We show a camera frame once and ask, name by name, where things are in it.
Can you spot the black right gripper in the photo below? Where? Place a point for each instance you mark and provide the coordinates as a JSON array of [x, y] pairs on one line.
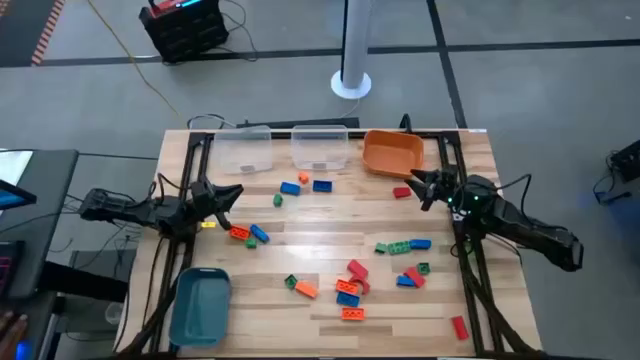
[[446, 184]]

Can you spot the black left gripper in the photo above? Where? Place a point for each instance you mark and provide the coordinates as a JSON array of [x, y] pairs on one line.
[[205, 200]]

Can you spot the red rectangular block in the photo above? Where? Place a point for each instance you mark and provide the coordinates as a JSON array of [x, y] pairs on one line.
[[416, 278], [401, 192], [357, 269], [460, 328]]

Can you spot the blue rectangular block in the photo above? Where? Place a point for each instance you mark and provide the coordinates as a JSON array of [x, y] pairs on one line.
[[347, 299], [322, 186], [402, 281], [290, 188], [420, 244], [259, 233]]

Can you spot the small green block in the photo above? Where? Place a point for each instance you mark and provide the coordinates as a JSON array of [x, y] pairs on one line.
[[290, 281], [278, 200], [381, 248], [424, 268], [250, 243]]

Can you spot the long green block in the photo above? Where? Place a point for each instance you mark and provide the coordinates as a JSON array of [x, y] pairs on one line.
[[399, 247]]

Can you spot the small orange block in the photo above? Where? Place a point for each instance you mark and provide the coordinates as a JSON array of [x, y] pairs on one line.
[[303, 177]]

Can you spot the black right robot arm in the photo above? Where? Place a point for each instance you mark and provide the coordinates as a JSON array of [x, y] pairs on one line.
[[525, 225]]

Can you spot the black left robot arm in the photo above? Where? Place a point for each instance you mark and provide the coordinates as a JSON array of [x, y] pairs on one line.
[[125, 207]]

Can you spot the orange rectangular block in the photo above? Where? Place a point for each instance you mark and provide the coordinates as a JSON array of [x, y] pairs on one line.
[[346, 287], [306, 289], [353, 314], [239, 232]]

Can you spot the orange plastic bin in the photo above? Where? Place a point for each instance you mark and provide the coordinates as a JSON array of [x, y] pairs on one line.
[[392, 152]]

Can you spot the clear plastic container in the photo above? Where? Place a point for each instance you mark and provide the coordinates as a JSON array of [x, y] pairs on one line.
[[320, 145], [250, 145]]

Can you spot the teal plastic bin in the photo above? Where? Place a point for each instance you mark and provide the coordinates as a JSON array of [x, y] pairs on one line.
[[200, 310]]

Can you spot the black power strip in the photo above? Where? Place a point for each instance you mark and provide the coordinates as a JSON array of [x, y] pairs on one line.
[[300, 123]]

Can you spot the red arch block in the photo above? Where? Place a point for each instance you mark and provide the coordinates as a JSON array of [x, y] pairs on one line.
[[366, 286]]

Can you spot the white tower fan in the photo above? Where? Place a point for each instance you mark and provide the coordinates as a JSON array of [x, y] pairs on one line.
[[356, 40]]

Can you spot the black crate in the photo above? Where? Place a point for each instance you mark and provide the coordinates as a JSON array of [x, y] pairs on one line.
[[185, 37]]

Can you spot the dark grey desk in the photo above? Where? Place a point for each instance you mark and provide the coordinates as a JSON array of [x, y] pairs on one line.
[[47, 210]]

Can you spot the black floor device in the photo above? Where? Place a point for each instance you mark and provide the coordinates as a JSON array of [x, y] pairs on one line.
[[627, 160]]

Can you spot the red device blue light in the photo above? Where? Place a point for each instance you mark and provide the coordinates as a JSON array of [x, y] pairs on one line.
[[167, 6]]

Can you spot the computer monitor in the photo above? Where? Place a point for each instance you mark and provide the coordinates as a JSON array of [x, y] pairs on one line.
[[15, 196]]

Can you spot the backlit keyboard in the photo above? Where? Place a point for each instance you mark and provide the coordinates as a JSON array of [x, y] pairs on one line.
[[9, 267]]

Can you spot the person's hand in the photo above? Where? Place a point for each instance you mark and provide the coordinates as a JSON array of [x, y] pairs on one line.
[[11, 327]]

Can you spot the dark mat striped edge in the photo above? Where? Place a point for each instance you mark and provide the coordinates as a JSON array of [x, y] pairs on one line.
[[20, 30]]

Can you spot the black metal table frame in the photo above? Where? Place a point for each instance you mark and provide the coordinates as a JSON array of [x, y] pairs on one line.
[[452, 136]]

